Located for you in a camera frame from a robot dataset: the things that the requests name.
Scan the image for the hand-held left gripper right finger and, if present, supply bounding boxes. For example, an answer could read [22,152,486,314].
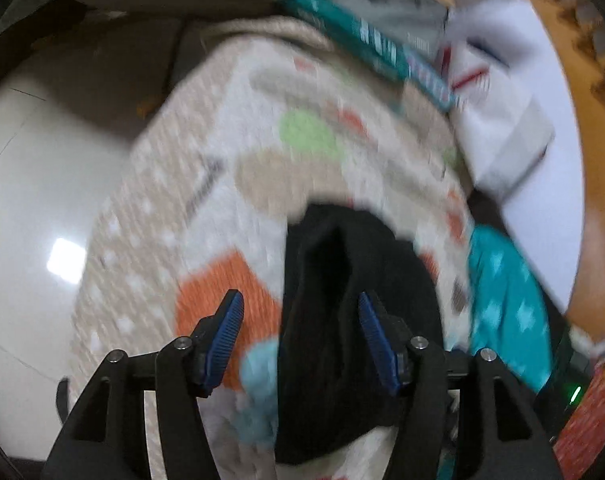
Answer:
[357,291,563,480]

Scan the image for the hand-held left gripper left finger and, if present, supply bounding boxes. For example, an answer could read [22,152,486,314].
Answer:
[41,289,246,480]

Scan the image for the black pants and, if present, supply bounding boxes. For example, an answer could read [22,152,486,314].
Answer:
[275,202,448,466]

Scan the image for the red patterned cloth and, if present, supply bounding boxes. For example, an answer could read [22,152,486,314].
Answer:
[552,360,605,480]

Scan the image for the teal star blanket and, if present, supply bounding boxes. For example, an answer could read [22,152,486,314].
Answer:
[465,225,555,393]

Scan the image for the printed quilted bed pad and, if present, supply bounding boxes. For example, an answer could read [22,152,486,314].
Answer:
[70,15,475,480]

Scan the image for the white shopping bag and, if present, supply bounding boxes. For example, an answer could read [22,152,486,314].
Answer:
[442,0,555,201]

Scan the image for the green paper ream package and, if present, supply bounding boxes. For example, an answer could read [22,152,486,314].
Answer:
[282,0,413,83]

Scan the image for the grey laptop bag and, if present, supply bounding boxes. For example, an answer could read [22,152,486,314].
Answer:
[327,0,450,56]

